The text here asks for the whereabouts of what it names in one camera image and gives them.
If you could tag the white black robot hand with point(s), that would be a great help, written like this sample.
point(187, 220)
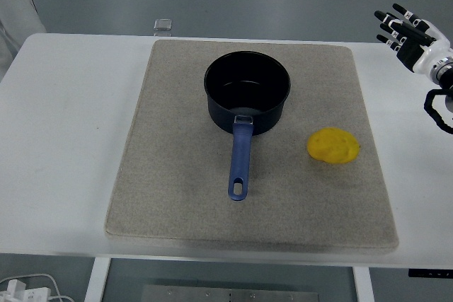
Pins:
point(410, 51)

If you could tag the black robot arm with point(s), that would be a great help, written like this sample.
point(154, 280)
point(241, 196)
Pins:
point(439, 111)

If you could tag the beige fabric mat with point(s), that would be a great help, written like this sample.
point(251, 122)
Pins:
point(251, 146)

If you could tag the black table control panel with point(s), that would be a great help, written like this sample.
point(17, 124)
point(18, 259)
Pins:
point(430, 273)

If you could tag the white table leg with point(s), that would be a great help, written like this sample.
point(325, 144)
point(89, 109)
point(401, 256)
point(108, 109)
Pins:
point(362, 283)
point(97, 279)

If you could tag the small clear plastic box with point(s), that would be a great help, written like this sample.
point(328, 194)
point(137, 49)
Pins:
point(163, 24)

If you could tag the person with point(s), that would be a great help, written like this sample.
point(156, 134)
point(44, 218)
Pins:
point(16, 8)

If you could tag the white power strip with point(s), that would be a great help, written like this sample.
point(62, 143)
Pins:
point(21, 293)

